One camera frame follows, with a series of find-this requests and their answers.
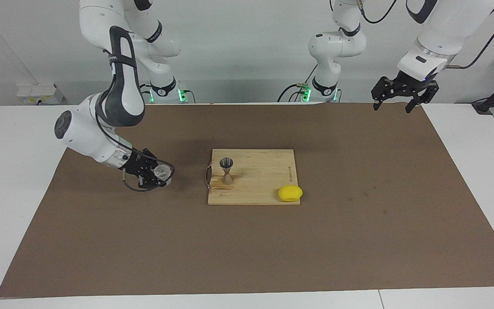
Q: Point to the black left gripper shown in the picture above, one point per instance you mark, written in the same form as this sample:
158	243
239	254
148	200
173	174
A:
410	86

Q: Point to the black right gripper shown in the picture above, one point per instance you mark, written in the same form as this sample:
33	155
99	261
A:
140	165

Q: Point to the clear glass cup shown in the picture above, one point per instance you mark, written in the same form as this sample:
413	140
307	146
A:
161	172

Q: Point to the steel jigger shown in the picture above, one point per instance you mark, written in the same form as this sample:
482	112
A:
227	177

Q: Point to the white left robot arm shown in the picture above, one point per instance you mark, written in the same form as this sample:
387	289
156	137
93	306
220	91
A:
444	25

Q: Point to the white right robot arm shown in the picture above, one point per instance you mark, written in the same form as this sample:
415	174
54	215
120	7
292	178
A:
84	133

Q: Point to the brown table mat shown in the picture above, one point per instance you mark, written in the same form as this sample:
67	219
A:
144	249

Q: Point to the wooden cutting board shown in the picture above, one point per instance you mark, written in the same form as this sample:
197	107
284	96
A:
260	180

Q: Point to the yellow lemon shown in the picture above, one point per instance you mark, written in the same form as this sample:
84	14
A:
290	193

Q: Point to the white power strip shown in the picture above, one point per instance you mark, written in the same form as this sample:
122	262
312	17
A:
37	93

